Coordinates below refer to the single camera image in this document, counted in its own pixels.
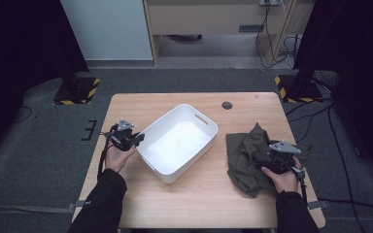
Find right hand-held gripper black cable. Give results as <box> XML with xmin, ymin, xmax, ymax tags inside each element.
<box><xmin>291</xmin><ymin>165</ymin><xmax>309</xmax><ymax>199</ymax></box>

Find black floor cable loop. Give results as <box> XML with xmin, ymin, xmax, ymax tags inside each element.
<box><xmin>12</xmin><ymin>105</ymin><xmax>34</xmax><ymax>124</ymax></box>

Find black curtain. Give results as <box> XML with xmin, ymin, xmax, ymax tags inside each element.
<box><xmin>0</xmin><ymin>0</ymin><xmax>90</xmax><ymax>163</ymax></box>
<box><xmin>292</xmin><ymin>0</ymin><xmax>373</xmax><ymax>186</ymax></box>

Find person's right hand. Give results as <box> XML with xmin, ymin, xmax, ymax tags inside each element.
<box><xmin>260</xmin><ymin>156</ymin><xmax>304</xmax><ymax>194</ymax></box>

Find hand-held gripper black cable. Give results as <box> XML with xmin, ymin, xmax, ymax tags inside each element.
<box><xmin>96</xmin><ymin>124</ymin><xmax>119</xmax><ymax>180</ymax></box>
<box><xmin>291</xmin><ymin>165</ymin><xmax>309</xmax><ymax>199</ymax></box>

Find gray floor tape piece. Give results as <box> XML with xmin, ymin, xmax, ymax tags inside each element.
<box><xmin>306</xmin><ymin>199</ymin><xmax>330</xmax><ymax>211</ymax></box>
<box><xmin>66</xmin><ymin>199</ymin><xmax>87</xmax><ymax>212</ymax></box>

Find light wooden cabinet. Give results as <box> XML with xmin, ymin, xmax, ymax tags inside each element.
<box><xmin>142</xmin><ymin>0</ymin><xmax>316</xmax><ymax>67</ymax></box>

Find person's left hand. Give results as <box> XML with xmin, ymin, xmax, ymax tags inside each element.
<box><xmin>104</xmin><ymin>141</ymin><xmax>137</xmax><ymax>174</ymax></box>

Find black stand base yellow stripes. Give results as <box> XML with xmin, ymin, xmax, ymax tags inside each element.
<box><xmin>52</xmin><ymin>77</ymin><xmax>102</xmax><ymax>106</ymax></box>
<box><xmin>274</xmin><ymin>74</ymin><xmax>324</xmax><ymax>104</ymax></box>

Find bundle of black cables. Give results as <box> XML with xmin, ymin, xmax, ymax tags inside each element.
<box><xmin>254</xmin><ymin>0</ymin><xmax>303</xmax><ymax>71</ymax></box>

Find black floor tape marks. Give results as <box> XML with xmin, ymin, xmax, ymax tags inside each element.
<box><xmin>80</xmin><ymin>118</ymin><xmax>98</xmax><ymax>142</ymax></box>

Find white power strip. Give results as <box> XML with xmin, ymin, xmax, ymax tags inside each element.
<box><xmin>258</xmin><ymin>0</ymin><xmax>283</xmax><ymax>7</ymax></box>

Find olive green pants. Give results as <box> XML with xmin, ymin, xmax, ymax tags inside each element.
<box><xmin>225</xmin><ymin>121</ymin><xmax>313</xmax><ymax>199</ymax></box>

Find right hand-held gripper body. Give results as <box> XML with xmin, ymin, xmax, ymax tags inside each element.
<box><xmin>255</xmin><ymin>140</ymin><xmax>302</xmax><ymax>175</ymax></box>

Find white panel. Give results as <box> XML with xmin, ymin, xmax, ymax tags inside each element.
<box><xmin>59</xmin><ymin>0</ymin><xmax>154</xmax><ymax>62</ymax></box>

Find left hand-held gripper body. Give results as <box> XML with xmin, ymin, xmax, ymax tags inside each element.
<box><xmin>109</xmin><ymin>118</ymin><xmax>141</xmax><ymax>152</ymax></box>

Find left hand-held gripper black cable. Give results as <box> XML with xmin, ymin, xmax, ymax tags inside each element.
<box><xmin>96</xmin><ymin>124</ymin><xmax>119</xmax><ymax>180</ymax></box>

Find white plastic basket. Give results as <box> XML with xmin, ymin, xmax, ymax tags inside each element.
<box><xmin>136</xmin><ymin>103</ymin><xmax>220</xmax><ymax>184</ymax></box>

